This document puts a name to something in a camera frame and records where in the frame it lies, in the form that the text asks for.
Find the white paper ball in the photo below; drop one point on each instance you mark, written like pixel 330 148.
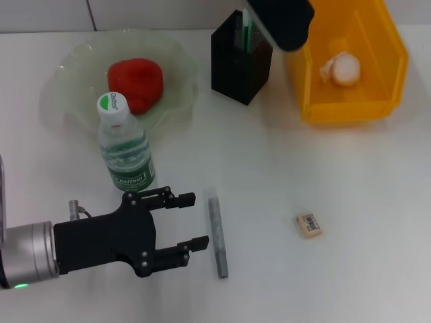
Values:
pixel 343 69

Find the mint green utility knife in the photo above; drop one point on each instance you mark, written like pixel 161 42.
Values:
pixel 248 33

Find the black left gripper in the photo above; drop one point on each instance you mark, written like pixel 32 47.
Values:
pixel 107 239

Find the clear water bottle green label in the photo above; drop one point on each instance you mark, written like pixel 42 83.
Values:
pixel 128 161

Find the black mesh pen holder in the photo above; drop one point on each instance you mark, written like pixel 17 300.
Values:
pixel 235 74

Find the pale green glass fruit plate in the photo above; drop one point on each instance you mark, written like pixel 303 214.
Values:
pixel 175 67

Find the red-orange fruit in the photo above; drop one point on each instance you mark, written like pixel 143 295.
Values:
pixel 141 80

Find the grey pencil lead tube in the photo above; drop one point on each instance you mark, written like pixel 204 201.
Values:
pixel 219 235

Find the beige eraser with barcode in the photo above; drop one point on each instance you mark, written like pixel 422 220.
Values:
pixel 308 225

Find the yellow plastic bin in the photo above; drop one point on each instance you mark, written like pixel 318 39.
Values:
pixel 380 101

